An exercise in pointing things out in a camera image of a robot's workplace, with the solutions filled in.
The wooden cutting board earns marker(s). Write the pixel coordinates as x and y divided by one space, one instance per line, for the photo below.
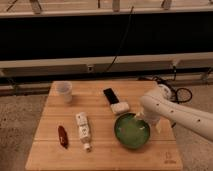
160 153

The dark red chili pepper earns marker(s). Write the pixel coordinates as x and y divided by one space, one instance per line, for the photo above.
63 136

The black rectangular block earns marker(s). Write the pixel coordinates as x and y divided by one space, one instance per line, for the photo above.
110 95

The white horizontal rail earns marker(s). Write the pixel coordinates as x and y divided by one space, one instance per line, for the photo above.
100 64

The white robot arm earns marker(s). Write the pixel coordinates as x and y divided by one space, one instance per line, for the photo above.
156 103

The clear plastic cup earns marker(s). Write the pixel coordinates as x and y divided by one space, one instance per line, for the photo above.
64 89

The white tube bottle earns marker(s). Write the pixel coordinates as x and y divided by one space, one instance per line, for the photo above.
84 130

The green ceramic bowl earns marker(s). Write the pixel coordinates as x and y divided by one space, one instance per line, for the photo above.
131 132

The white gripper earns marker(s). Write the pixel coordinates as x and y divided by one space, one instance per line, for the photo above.
151 117

